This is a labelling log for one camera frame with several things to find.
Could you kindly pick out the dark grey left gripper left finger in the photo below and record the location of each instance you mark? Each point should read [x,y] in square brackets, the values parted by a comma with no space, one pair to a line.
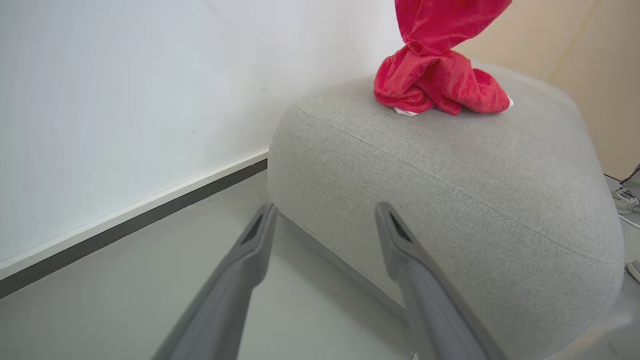
[225,290]

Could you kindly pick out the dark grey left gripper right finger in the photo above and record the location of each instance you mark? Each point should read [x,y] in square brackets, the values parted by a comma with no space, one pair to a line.
[430,300]

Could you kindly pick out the red and white clothing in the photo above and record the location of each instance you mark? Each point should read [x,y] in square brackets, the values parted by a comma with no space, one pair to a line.
[435,75]

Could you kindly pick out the grey fabric seat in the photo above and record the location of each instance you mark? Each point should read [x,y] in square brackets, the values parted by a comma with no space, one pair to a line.
[450,200]

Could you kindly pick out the white and black baseboard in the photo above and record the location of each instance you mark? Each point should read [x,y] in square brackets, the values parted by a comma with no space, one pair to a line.
[125,220]

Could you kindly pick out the grey shoe toe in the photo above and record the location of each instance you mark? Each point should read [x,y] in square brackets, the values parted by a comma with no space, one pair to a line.
[635,271]

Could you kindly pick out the white grey sneaker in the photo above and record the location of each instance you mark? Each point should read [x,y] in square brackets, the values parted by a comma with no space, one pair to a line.
[626,200]

